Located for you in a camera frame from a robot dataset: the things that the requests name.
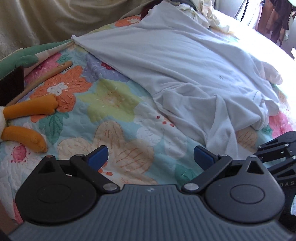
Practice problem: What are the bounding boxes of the green plush crocodile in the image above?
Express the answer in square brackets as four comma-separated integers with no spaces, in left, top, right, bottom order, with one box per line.
[0,39,74,80]

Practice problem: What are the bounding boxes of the white rabbit print sweatshirt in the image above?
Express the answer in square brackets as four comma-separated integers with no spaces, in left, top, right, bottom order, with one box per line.
[72,0,284,158]

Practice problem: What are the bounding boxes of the cream crumpled shirt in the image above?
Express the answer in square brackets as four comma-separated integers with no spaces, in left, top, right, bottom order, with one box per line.
[178,0,230,33]

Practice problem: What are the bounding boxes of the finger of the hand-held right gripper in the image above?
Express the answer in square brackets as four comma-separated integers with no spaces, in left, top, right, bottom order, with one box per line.
[257,131,296,151]
[253,149,296,169]

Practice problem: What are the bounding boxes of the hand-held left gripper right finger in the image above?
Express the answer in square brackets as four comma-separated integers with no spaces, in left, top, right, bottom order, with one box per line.
[182,146,266,194]

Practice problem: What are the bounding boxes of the floral quilt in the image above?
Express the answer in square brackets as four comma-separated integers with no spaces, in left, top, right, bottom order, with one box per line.
[0,14,294,225]

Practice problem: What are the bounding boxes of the dark furry cloth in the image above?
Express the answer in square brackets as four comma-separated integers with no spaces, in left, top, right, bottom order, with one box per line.
[0,65,25,106]

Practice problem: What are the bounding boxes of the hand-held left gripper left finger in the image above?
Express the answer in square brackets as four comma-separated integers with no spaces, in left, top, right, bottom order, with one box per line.
[37,145,121,193]

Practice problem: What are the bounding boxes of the cream satin curtain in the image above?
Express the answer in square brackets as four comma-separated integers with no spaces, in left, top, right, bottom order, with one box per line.
[0,0,162,61]

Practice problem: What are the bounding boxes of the plush toy with orange legs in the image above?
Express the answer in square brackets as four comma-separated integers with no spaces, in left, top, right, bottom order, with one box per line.
[0,95,58,153]

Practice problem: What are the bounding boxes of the hanging brown clothes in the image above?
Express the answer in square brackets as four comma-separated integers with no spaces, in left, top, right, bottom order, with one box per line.
[254,0,293,47]

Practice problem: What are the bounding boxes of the dark red garment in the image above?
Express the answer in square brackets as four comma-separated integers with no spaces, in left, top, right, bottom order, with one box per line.
[140,5,153,19]

